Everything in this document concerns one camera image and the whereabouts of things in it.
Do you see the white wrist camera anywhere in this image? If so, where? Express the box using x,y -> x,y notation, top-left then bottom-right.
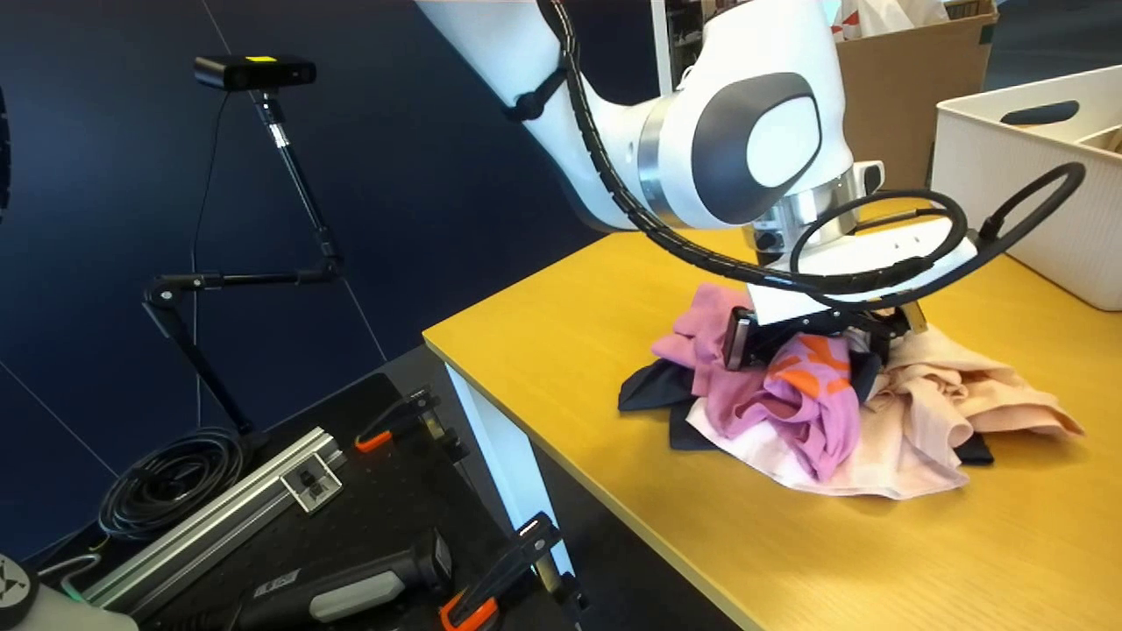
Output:
743,213 -> 983,329

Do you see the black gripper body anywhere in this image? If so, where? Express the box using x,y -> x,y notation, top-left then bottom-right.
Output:
751,298 -> 929,351

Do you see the silver aluminium extrusion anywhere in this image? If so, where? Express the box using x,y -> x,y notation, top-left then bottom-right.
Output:
77,426 -> 353,613

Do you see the dark navy cloth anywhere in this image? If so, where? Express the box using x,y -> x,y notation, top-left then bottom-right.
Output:
612,356 -> 998,469

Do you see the black coiled cable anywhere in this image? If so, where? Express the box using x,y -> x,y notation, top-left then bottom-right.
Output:
93,426 -> 257,545

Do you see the grey round device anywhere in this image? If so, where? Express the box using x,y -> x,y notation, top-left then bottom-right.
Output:
0,547 -> 145,631

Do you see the pink orange striped cloth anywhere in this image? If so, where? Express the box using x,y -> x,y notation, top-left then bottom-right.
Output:
650,285 -> 868,484

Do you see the pale cream cloth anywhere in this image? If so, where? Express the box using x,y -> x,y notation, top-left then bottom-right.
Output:
682,323 -> 1088,506

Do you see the brown cardboard box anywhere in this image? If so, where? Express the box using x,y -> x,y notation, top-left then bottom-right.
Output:
831,11 -> 1004,196

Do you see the black camera on stand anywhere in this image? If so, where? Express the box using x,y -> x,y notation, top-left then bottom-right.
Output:
189,51 -> 320,94

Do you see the black orange clamp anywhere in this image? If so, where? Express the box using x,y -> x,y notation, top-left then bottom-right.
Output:
349,387 -> 474,468
433,510 -> 589,631

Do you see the black grey power tool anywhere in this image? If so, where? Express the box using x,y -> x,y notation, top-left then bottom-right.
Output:
233,531 -> 458,631

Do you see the black articulated camera stand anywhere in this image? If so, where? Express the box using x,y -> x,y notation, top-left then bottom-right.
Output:
140,88 -> 349,446

